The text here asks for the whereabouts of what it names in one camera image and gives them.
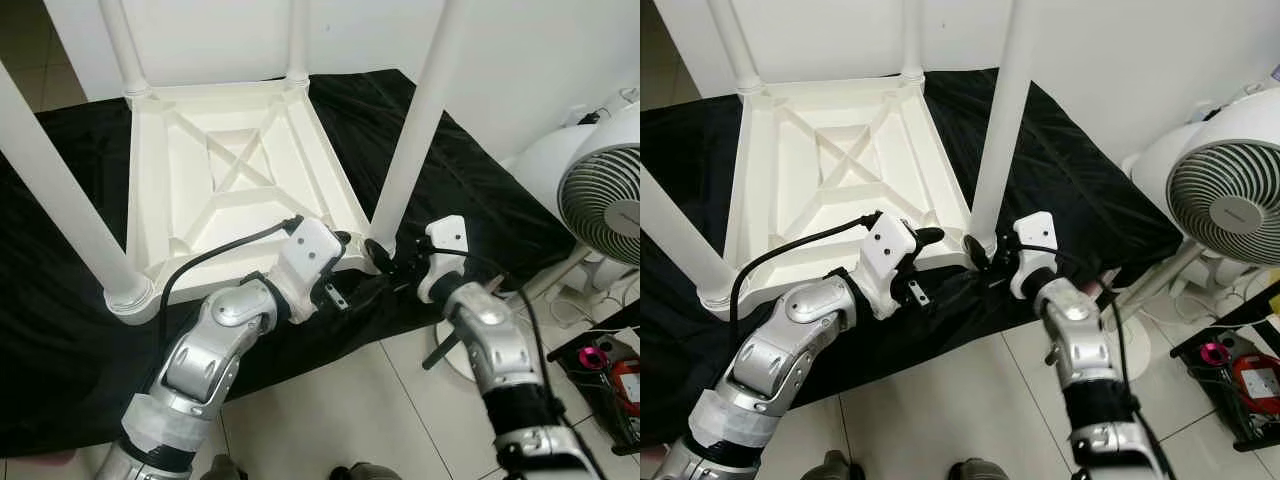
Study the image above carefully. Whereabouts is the white plastic table leg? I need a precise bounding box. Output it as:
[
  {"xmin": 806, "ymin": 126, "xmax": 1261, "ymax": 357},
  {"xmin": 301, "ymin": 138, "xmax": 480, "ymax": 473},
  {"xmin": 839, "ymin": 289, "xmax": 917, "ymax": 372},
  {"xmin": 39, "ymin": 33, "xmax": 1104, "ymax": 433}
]
[
  {"xmin": 705, "ymin": 0, "xmax": 766, "ymax": 96},
  {"xmin": 98, "ymin": 0, "xmax": 153, "ymax": 99},
  {"xmin": 968, "ymin": 0, "xmax": 1041, "ymax": 251},
  {"xmin": 640, "ymin": 165, "xmax": 736, "ymax": 311},
  {"xmin": 900, "ymin": 0, "xmax": 926, "ymax": 83},
  {"xmin": 285, "ymin": 0, "xmax": 311, "ymax": 86},
  {"xmin": 370, "ymin": 0, "xmax": 471, "ymax": 256},
  {"xmin": 0, "ymin": 60, "xmax": 156, "ymax": 316}
]

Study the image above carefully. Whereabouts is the white plastic table top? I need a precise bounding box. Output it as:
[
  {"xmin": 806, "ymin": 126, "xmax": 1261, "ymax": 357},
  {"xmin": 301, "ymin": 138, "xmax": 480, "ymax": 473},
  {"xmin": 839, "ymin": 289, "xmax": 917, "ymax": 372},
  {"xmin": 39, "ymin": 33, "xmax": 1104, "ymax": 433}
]
[
  {"xmin": 105, "ymin": 78, "xmax": 381, "ymax": 326},
  {"xmin": 700, "ymin": 75, "xmax": 976, "ymax": 321}
]

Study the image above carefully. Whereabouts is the black quilted cloth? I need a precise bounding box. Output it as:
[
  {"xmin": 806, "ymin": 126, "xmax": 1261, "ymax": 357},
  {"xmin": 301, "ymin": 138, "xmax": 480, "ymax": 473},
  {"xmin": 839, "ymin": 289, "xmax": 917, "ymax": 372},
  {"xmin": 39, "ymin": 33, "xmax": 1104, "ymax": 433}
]
[
  {"xmin": 0, "ymin": 68, "xmax": 576, "ymax": 456},
  {"xmin": 640, "ymin": 68, "xmax": 1186, "ymax": 451}
]

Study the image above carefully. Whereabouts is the black rack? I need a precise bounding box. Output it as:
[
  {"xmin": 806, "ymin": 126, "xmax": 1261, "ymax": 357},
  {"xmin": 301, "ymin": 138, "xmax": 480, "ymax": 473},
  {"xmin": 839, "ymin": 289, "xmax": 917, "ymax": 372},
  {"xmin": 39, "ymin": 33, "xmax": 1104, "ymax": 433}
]
[
  {"xmin": 548, "ymin": 325, "xmax": 641, "ymax": 456},
  {"xmin": 1170, "ymin": 315, "xmax": 1280, "ymax": 453}
]

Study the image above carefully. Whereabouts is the white round fan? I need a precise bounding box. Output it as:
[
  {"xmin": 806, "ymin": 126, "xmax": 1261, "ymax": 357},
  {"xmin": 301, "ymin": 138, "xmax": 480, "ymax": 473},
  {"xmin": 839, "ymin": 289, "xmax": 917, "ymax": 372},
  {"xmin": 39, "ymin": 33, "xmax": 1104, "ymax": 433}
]
[
  {"xmin": 500, "ymin": 85, "xmax": 641, "ymax": 301},
  {"xmin": 1115, "ymin": 70, "xmax": 1280, "ymax": 321}
]

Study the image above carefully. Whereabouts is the red box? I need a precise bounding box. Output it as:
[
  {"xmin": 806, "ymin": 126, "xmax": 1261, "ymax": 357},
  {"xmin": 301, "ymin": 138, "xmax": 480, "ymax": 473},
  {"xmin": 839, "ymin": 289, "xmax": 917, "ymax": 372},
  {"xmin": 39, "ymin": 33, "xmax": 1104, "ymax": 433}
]
[
  {"xmin": 608, "ymin": 362, "xmax": 641, "ymax": 416},
  {"xmin": 1232, "ymin": 355, "xmax": 1280, "ymax": 416}
]

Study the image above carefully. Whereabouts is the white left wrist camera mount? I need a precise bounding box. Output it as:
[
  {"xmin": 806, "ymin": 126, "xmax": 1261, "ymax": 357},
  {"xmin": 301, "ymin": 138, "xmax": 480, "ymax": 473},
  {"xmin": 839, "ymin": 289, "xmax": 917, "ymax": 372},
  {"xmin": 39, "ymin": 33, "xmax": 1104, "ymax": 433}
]
[
  {"xmin": 270, "ymin": 218, "xmax": 346, "ymax": 321},
  {"xmin": 858, "ymin": 213, "xmax": 921, "ymax": 319}
]

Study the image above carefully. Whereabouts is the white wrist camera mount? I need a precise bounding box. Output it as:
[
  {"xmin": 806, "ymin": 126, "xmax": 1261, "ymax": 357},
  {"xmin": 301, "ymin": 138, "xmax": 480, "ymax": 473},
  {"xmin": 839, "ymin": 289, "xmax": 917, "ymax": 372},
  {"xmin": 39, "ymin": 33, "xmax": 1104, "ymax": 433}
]
[
  {"xmin": 270, "ymin": 218, "xmax": 346, "ymax": 321},
  {"xmin": 1010, "ymin": 210, "xmax": 1059, "ymax": 301},
  {"xmin": 415, "ymin": 215, "xmax": 469, "ymax": 304},
  {"xmin": 858, "ymin": 213, "xmax": 921, "ymax": 319}
]

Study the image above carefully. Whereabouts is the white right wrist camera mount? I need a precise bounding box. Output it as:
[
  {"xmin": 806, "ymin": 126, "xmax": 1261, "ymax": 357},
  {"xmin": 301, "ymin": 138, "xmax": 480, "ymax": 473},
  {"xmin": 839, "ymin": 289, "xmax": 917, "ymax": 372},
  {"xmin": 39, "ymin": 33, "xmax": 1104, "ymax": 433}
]
[
  {"xmin": 415, "ymin": 215, "xmax": 469, "ymax": 304},
  {"xmin": 1010, "ymin": 210, "xmax": 1059, "ymax": 301}
]

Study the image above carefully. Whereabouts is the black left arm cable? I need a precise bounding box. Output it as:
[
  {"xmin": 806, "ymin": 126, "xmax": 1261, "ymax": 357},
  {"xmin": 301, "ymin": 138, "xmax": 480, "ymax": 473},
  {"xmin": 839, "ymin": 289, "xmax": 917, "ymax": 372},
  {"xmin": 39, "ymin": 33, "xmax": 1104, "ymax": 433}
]
[
  {"xmin": 728, "ymin": 210, "xmax": 883, "ymax": 341},
  {"xmin": 158, "ymin": 215, "xmax": 304, "ymax": 331}
]

